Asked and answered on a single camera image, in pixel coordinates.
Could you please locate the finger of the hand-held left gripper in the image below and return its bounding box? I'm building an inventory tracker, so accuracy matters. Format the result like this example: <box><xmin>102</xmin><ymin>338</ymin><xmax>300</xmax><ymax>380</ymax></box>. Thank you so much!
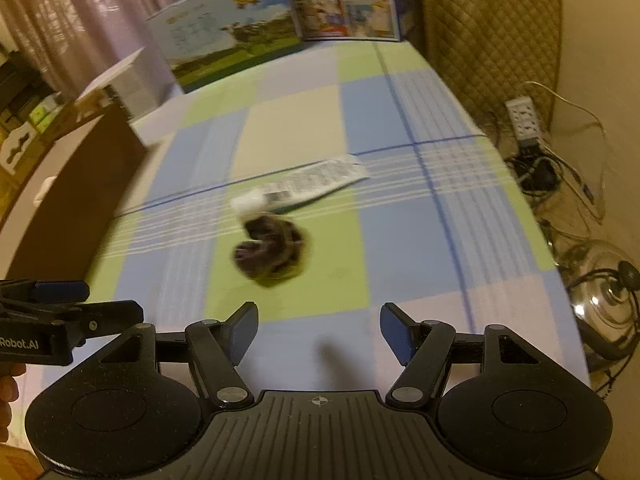
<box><xmin>0</xmin><ymin>300</ymin><xmax>146</xmax><ymax>348</ymax></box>
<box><xmin>0</xmin><ymin>280</ymin><xmax>91</xmax><ymax>307</ymax></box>

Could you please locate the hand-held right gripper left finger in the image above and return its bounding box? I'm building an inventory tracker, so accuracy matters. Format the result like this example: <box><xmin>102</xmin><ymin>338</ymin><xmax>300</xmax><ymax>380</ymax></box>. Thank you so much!
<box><xmin>100</xmin><ymin>302</ymin><xmax>260</xmax><ymax>409</ymax></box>

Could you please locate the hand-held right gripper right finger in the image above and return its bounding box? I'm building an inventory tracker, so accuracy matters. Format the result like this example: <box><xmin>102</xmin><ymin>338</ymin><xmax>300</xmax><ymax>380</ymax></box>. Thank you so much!
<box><xmin>380</xmin><ymin>302</ymin><xmax>543</xmax><ymax>407</ymax></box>

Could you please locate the brown cardboard box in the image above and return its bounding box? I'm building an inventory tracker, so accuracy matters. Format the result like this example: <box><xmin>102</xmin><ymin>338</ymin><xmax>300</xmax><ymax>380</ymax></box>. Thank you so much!
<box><xmin>0</xmin><ymin>102</ymin><xmax>148</xmax><ymax>286</ymax></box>

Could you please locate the person's left hand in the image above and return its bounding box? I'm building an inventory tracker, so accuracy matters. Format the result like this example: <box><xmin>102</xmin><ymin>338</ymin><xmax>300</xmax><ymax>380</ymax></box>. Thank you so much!
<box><xmin>0</xmin><ymin>363</ymin><xmax>27</xmax><ymax>422</ymax></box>

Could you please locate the dark velvet hair scrunchie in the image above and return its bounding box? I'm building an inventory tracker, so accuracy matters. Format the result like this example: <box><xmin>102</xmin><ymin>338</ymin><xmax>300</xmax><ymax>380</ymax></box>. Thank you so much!
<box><xmin>231</xmin><ymin>212</ymin><xmax>313</xmax><ymax>288</ymax></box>

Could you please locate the orange box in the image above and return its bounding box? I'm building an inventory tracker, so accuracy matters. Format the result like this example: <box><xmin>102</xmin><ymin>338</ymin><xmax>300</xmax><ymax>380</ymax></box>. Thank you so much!
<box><xmin>0</xmin><ymin>444</ymin><xmax>40</xmax><ymax>480</ymax></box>

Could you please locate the white toothpaste tube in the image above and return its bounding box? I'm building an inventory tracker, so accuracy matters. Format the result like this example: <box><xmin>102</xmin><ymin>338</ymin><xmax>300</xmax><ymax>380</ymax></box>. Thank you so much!
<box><xmin>230</xmin><ymin>156</ymin><xmax>372</xmax><ymax>213</ymax></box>

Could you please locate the small green box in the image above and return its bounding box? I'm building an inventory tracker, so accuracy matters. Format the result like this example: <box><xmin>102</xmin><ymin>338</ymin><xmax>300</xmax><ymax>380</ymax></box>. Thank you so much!
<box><xmin>29</xmin><ymin>104</ymin><xmax>57</xmax><ymax>130</ymax></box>

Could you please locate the glass pot lid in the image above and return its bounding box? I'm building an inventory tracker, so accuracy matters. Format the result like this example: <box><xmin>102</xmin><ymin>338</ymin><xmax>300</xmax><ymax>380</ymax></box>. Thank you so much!
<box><xmin>557</xmin><ymin>240</ymin><xmax>640</xmax><ymax>373</ymax></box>

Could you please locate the white carton box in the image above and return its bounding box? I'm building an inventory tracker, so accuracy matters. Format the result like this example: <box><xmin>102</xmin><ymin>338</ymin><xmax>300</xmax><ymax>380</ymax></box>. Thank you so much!
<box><xmin>75</xmin><ymin>49</ymin><xmax>173</xmax><ymax>123</ymax></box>

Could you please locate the white power strip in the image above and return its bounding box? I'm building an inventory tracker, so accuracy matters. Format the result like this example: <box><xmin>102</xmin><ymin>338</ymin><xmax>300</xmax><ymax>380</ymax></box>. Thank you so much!
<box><xmin>505</xmin><ymin>96</ymin><xmax>545</xmax><ymax>143</ymax></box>

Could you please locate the pink curtain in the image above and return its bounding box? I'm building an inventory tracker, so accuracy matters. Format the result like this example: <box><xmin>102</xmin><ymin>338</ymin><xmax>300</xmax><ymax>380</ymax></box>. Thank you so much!
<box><xmin>0</xmin><ymin>0</ymin><xmax>281</xmax><ymax>92</ymax></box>

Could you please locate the milk carton with cow print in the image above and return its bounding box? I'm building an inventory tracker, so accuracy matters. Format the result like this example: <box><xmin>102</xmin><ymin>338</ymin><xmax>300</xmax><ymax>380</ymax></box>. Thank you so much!
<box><xmin>145</xmin><ymin>0</ymin><xmax>305</xmax><ymax>93</ymax></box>

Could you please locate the beige quilted sofa cover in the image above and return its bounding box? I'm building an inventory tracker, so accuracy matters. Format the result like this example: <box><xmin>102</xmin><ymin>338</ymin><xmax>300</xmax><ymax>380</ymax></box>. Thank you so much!
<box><xmin>410</xmin><ymin>0</ymin><xmax>563</xmax><ymax>136</ymax></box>

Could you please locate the blue box with cartoon print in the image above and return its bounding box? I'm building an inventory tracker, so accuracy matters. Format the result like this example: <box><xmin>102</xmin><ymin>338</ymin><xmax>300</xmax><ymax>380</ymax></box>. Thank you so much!
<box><xmin>277</xmin><ymin>0</ymin><xmax>416</xmax><ymax>42</ymax></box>

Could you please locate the tangle of black cables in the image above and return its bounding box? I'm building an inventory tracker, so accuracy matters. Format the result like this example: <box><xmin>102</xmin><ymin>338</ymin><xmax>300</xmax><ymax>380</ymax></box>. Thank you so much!
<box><xmin>505</xmin><ymin>142</ymin><xmax>562</xmax><ymax>195</ymax></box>

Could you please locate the thin white cable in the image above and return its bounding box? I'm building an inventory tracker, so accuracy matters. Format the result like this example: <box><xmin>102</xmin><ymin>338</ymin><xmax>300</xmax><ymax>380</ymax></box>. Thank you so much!
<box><xmin>525</xmin><ymin>80</ymin><xmax>609</xmax><ymax>222</ymax></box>

